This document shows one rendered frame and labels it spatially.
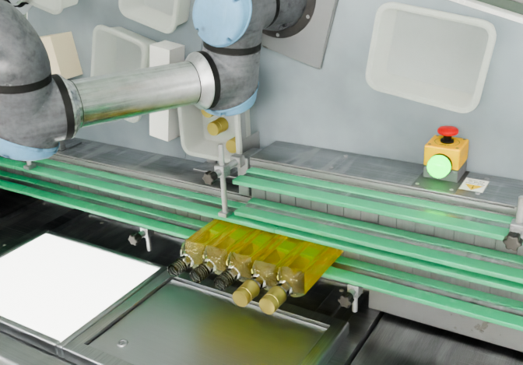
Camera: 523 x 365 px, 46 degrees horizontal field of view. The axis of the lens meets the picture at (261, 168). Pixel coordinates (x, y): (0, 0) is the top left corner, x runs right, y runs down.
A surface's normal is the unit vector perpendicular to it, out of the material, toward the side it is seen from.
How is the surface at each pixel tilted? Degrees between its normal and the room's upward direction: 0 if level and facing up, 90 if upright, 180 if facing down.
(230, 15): 4
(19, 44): 77
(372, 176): 90
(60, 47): 90
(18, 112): 52
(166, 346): 91
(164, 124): 0
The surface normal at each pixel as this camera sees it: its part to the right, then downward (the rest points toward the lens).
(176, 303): -0.04, -0.92
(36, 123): 0.62, 0.40
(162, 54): -0.51, 0.35
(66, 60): 0.84, 0.01
